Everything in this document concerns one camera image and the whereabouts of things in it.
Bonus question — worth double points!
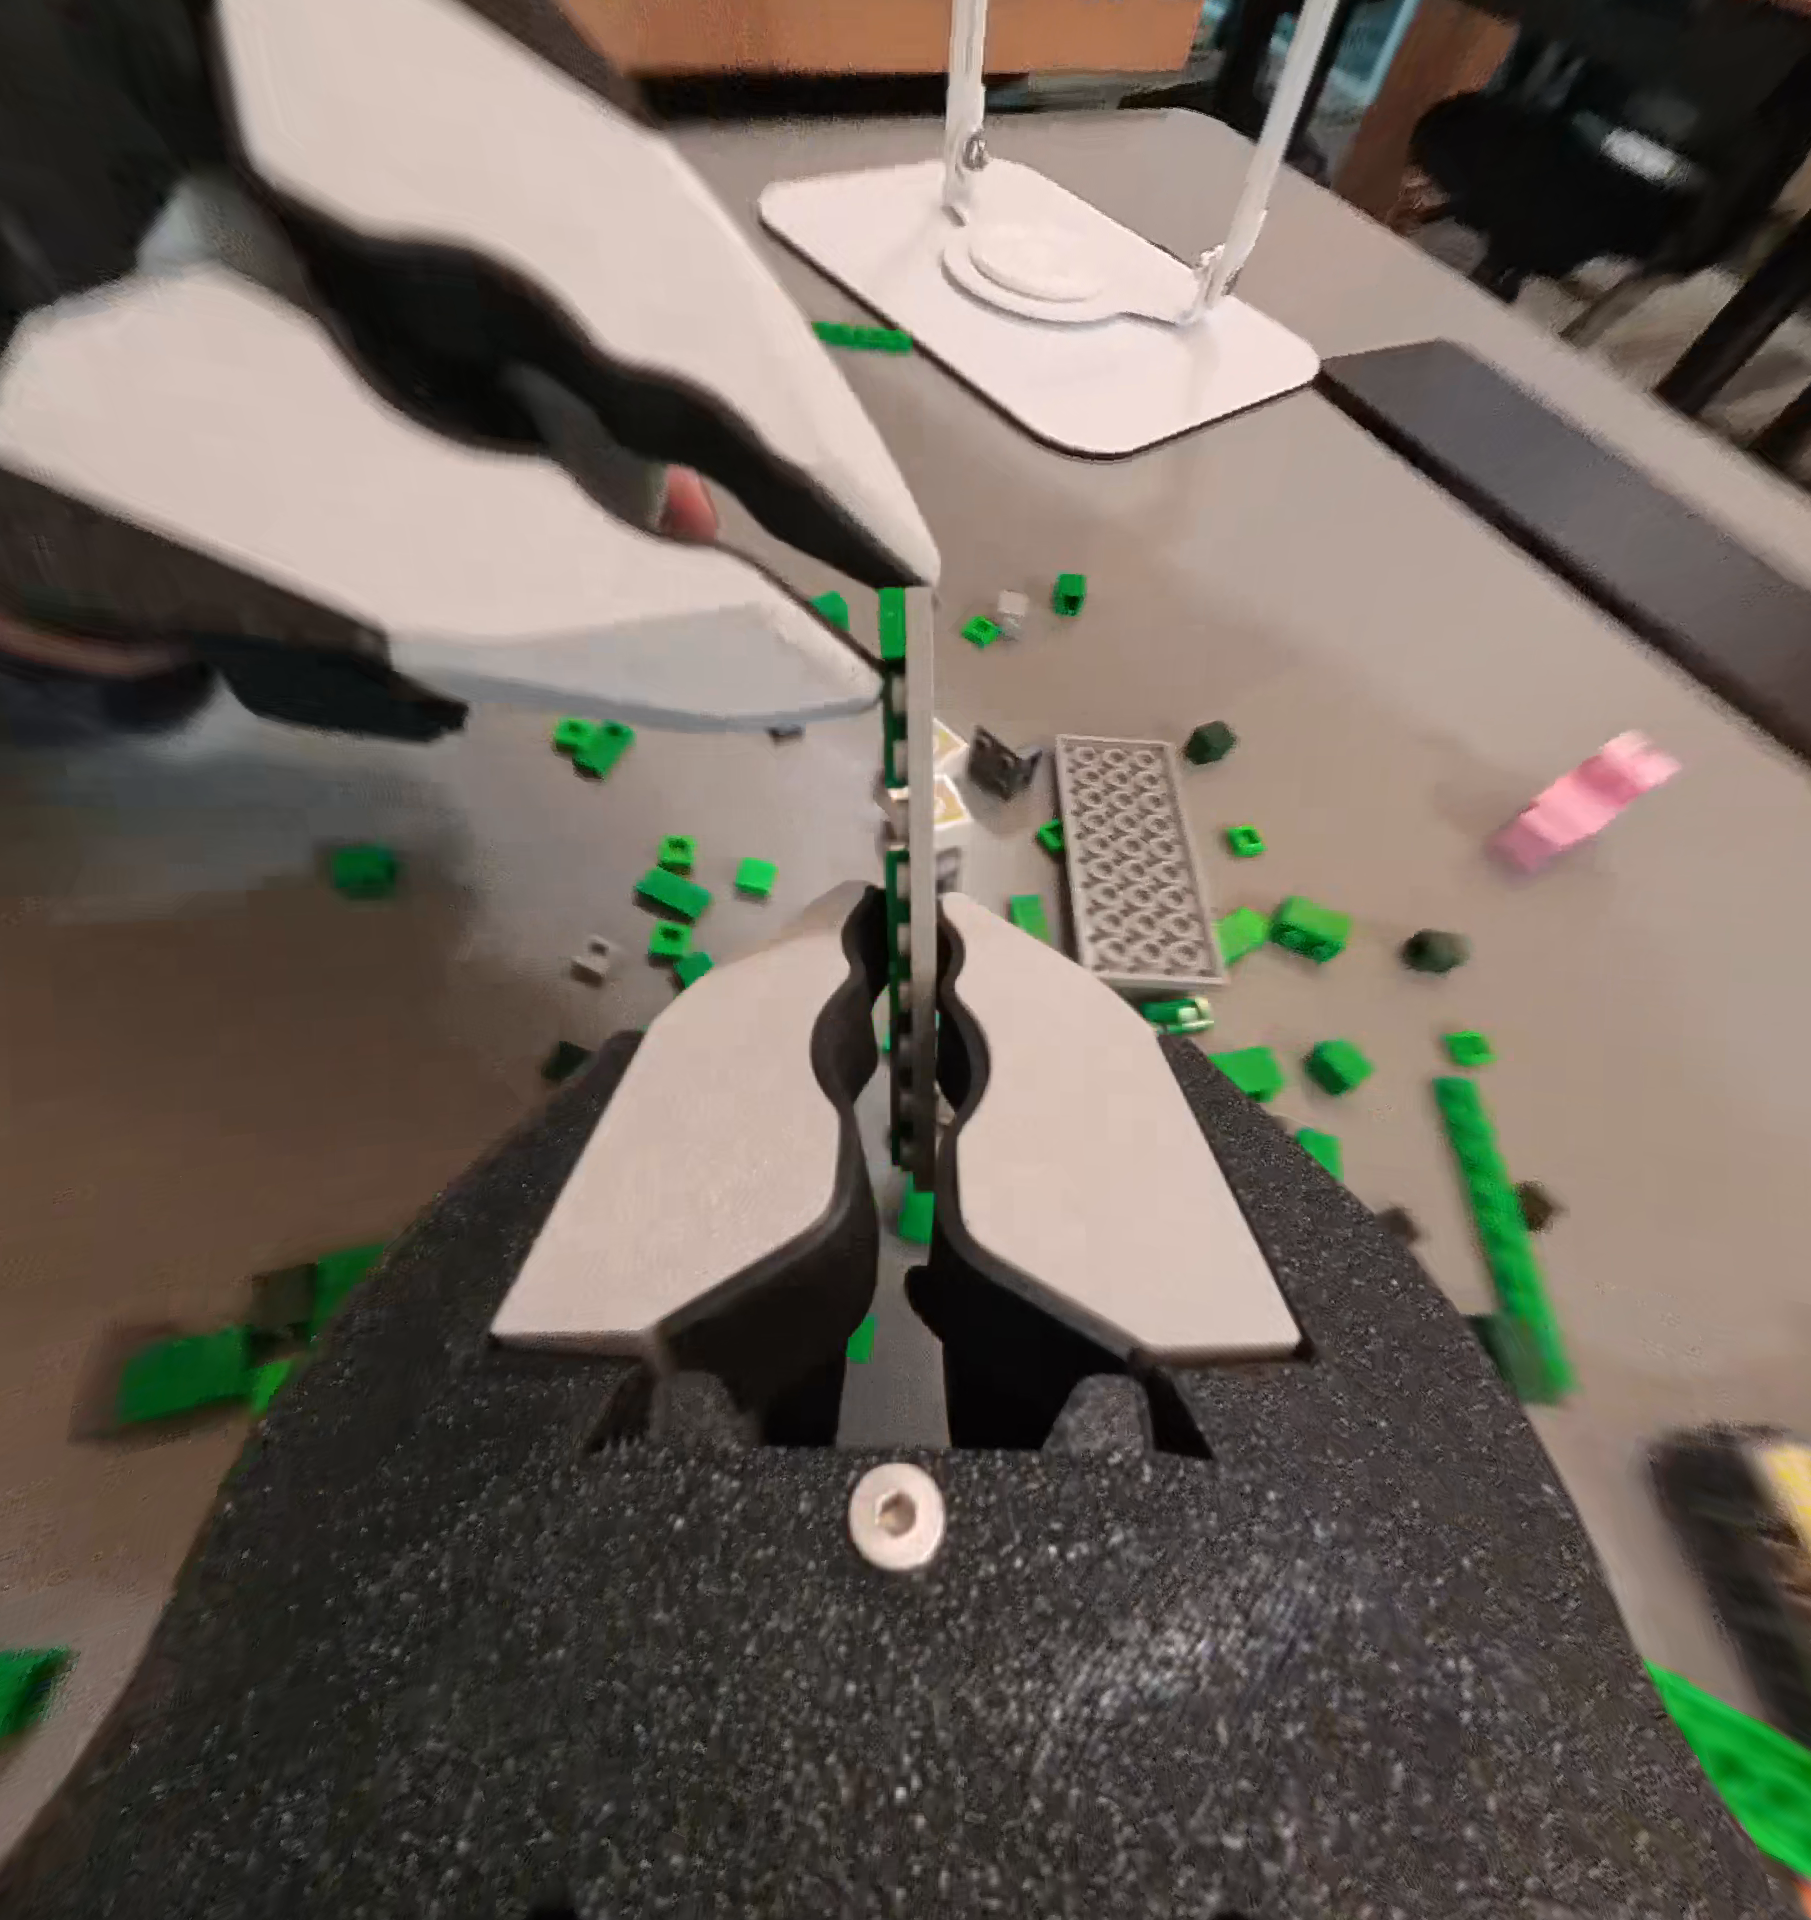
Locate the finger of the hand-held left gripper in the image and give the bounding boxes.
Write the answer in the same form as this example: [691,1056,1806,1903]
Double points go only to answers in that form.
[214,0,943,590]
[0,266,888,736]

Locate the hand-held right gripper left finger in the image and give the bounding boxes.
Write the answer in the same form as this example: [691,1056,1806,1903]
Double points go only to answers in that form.
[488,882,880,1373]

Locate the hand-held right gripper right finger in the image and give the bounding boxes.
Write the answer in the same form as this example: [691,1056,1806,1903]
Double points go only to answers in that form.
[905,892,1305,1368]

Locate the grey brick plate green tiles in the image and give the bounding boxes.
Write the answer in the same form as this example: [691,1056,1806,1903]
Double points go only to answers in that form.
[878,585,945,1202]

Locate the wooden desk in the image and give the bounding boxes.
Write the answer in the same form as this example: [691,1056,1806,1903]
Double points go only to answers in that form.
[559,0,1211,79]

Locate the grey desk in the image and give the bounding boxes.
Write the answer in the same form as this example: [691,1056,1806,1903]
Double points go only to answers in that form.
[0,104,1811,1920]

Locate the pile of loose green bricks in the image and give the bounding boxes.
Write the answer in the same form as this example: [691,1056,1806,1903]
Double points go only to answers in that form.
[0,570,1522,1749]

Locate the plain grey brick plate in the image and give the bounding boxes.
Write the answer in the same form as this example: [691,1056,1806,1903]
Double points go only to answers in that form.
[1057,735,1231,989]

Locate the white book stand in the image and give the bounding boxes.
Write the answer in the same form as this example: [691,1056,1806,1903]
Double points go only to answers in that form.
[760,0,1323,462]

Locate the pink brick pig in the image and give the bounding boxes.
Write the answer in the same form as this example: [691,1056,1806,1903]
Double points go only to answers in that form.
[1489,732,1689,876]

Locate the black brick assembly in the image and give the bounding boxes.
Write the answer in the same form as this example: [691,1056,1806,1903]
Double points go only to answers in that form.
[1646,1432,1811,1759]

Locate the black office chair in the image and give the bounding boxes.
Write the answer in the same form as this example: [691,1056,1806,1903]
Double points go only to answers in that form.
[1406,88,1704,289]

